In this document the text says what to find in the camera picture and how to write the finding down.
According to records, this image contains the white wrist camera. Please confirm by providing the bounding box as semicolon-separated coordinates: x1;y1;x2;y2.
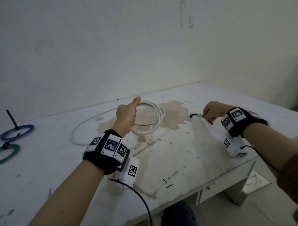
115;156;140;188
223;136;248;158

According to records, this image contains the black right camera cord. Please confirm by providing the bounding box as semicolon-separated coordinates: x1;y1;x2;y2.
240;145;278;175

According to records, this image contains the person's left forearm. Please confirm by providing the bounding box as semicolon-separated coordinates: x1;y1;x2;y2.
28;159;104;226

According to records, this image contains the blue cable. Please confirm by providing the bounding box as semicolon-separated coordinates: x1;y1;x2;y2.
0;124;35;142

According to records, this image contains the black right wristband with markers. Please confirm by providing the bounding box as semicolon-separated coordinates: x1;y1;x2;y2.
221;107;268;138

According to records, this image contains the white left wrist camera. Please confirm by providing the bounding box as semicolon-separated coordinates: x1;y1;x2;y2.
115;156;140;188

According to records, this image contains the person's left hand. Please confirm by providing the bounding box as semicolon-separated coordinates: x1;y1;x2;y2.
111;96;142;138

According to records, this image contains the person's right forearm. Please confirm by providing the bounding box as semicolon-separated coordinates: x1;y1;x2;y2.
242;122;298;180

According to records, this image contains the green cable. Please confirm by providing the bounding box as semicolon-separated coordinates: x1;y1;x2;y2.
0;143;20;165

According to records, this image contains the white cord bundle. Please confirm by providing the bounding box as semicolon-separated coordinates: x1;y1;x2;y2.
242;170;272;194

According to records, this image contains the person's right hand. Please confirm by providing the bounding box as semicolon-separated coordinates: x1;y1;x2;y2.
202;101;236;124

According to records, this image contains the brown right sleeve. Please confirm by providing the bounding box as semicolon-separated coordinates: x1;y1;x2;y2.
277;151;298;205

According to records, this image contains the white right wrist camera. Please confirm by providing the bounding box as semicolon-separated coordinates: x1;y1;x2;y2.
223;136;248;158

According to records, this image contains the person's leg in blue jeans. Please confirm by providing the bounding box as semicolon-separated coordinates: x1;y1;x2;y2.
161;201;198;226

